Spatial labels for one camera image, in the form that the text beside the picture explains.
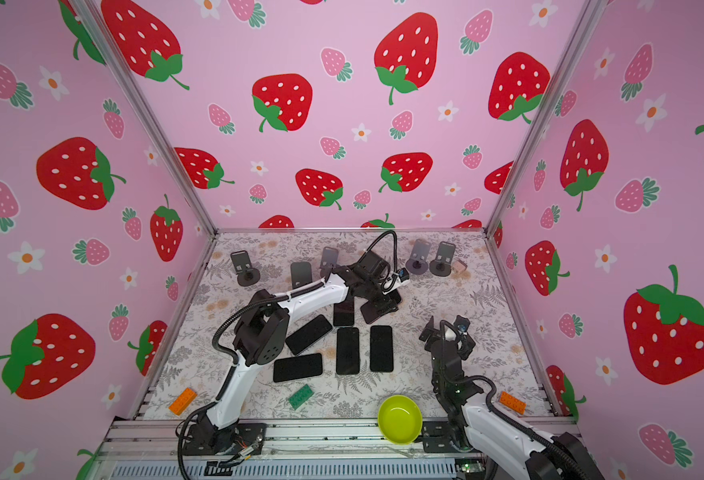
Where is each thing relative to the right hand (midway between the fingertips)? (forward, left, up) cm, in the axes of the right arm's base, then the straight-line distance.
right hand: (446, 323), depth 85 cm
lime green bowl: (-24, +11, -10) cm, 29 cm away
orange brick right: (-16, -19, -10) cm, 27 cm away
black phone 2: (+5, +31, -8) cm, 33 cm away
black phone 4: (-5, +18, -10) cm, 21 cm away
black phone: (+5, +23, -7) cm, 24 cm away
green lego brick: (-23, +39, -8) cm, 46 cm away
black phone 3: (-8, +28, -9) cm, 30 cm away
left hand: (+9, +15, -2) cm, 18 cm away
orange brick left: (-28, +70, -7) cm, 75 cm away
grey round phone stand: (+28, +7, -6) cm, 30 cm away
